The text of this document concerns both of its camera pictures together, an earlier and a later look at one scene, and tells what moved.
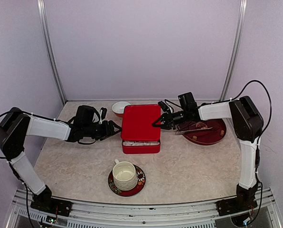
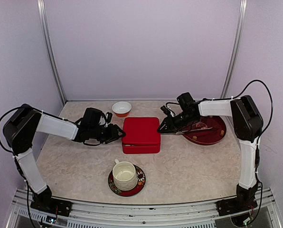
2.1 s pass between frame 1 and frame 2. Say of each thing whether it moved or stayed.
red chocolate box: stayed
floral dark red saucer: stayed
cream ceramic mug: stayed
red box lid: moved
